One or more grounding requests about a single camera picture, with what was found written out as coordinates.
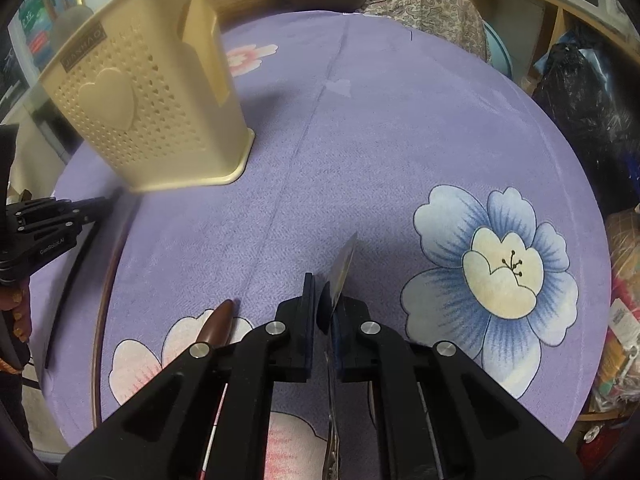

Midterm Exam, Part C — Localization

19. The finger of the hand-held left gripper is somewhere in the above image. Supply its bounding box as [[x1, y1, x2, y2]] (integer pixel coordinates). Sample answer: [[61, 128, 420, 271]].
[[27, 211, 99, 236], [30, 196, 115, 215]]

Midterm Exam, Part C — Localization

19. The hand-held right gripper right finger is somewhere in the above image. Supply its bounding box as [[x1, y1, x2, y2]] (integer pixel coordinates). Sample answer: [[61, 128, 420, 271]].
[[330, 296, 586, 480]]

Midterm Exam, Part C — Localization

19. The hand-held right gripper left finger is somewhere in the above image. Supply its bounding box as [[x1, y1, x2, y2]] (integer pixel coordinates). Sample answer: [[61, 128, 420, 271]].
[[57, 272, 317, 480]]

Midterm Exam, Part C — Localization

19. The metal spoon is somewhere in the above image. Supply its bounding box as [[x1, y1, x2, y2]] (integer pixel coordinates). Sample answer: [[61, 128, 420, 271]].
[[316, 231, 360, 480]]

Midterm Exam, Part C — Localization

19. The cream perforated utensil holder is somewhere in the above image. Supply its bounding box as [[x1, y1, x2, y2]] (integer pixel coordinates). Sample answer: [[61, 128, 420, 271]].
[[37, 0, 256, 193]]

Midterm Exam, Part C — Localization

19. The person's left hand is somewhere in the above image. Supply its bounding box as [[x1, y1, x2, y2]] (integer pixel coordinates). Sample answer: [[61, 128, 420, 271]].
[[0, 282, 35, 361]]

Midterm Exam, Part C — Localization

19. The brown wooden spoon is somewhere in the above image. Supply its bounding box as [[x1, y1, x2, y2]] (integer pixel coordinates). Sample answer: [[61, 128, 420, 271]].
[[197, 299, 235, 348]]

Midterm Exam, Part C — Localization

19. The purple floral tablecloth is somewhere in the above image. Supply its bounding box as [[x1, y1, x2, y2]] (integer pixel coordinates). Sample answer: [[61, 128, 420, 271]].
[[50, 7, 613, 480]]

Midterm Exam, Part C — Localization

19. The pile of colourful bags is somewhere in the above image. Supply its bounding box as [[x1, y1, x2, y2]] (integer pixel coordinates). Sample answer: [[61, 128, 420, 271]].
[[590, 210, 640, 413]]

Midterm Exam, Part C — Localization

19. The light blue plastic basin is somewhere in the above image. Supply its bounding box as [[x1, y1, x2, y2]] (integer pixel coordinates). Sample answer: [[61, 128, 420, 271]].
[[482, 20, 516, 81]]

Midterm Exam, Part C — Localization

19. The patterned cloth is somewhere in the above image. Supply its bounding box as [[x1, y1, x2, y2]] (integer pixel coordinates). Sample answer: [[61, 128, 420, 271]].
[[362, 0, 488, 61]]

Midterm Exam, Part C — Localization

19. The black plastic bag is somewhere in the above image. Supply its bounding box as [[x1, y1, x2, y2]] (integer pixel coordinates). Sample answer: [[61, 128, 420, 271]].
[[532, 30, 640, 211]]

